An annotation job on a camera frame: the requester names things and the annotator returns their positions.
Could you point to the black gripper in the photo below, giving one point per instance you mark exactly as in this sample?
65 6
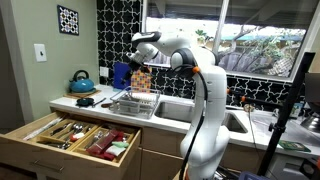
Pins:
134 68

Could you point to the black spoon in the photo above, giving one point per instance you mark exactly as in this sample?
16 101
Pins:
85 102

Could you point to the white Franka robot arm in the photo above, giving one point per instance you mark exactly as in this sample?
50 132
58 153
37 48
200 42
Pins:
210 100

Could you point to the brown wooden spoon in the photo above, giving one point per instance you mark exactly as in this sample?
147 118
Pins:
106 105

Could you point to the blue board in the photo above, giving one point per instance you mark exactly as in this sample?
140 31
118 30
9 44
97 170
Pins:
118 76

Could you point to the metal table knife on counter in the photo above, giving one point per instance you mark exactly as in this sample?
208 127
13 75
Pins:
99 102

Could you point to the stainless steel sink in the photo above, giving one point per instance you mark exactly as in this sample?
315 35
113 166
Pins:
173 111

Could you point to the wooden trivet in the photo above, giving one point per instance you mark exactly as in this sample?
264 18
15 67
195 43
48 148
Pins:
71 95

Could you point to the green sponge cloth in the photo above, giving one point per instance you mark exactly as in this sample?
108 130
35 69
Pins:
120 144

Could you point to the clear plastic box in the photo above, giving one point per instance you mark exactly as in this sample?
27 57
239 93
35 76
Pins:
100 143

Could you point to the white cloth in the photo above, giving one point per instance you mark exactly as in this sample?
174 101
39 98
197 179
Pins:
116 150

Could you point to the bamboo cutlery organizer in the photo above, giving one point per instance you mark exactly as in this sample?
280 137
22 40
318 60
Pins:
83 146

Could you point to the framed patterned tile picture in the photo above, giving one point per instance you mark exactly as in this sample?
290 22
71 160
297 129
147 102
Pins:
68 20

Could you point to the wooden base cabinet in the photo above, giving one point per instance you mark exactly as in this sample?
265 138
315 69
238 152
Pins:
160 156

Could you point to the long white box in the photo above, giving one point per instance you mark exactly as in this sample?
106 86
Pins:
41 129

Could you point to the wooden workbench top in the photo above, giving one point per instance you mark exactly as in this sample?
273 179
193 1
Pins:
178 175

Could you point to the light wooden kitchen drawer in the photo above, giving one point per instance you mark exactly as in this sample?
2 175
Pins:
20 150

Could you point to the green notebook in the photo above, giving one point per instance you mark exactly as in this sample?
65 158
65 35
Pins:
294 146

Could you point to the white wall outlet plate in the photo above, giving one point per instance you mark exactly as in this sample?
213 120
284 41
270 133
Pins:
104 71

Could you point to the white light switch plate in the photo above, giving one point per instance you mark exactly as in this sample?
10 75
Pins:
40 52

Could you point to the window with white frame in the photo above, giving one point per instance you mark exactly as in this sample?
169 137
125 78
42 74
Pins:
260 40

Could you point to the black camera stand pole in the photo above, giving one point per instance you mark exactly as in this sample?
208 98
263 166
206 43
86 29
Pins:
286 110

